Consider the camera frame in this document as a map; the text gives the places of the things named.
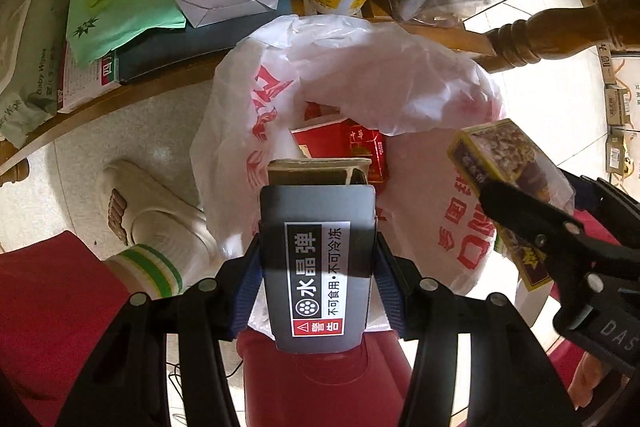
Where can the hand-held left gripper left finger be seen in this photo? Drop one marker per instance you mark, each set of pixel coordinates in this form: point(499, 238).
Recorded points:
point(245, 287)

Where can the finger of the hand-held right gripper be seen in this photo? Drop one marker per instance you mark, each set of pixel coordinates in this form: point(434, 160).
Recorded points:
point(525, 222)
point(615, 207)

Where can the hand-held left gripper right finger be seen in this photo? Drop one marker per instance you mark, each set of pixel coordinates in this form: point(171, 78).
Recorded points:
point(387, 292)

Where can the black cardboard box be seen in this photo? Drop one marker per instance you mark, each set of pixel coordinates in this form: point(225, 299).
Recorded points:
point(320, 267)

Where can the yellow snack box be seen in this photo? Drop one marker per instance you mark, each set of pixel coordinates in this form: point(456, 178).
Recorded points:
point(505, 152)

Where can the red cigarette carton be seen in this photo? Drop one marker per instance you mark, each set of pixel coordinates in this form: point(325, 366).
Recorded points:
point(360, 142)

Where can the white red printed plastic bag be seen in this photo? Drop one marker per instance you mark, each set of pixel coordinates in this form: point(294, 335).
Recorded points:
point(350, 67)

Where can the person's right hand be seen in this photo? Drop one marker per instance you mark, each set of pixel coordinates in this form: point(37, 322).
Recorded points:
point(590, 379)

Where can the white green striped sock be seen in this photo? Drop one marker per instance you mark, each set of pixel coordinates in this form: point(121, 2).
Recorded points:
point(150, 267)

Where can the cream shoe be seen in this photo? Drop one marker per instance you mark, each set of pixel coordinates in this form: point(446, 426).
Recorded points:
point(150, 207)

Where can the large printed cardboard box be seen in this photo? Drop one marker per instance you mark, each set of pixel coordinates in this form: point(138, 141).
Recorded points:
point(607, 67)

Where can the wooden coffee table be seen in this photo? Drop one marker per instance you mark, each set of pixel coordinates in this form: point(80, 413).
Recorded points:
point(540, 32)

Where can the red pants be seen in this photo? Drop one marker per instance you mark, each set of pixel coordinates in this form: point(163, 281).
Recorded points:
point(50, 307)

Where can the dark blue book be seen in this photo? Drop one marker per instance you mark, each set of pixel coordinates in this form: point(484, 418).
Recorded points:
point(210, 42)

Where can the red white flat box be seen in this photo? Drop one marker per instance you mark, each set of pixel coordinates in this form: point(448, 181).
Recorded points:
point(85, 82)

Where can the white baby wipes pack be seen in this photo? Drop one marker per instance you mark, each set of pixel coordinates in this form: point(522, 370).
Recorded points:
point(35, 57)

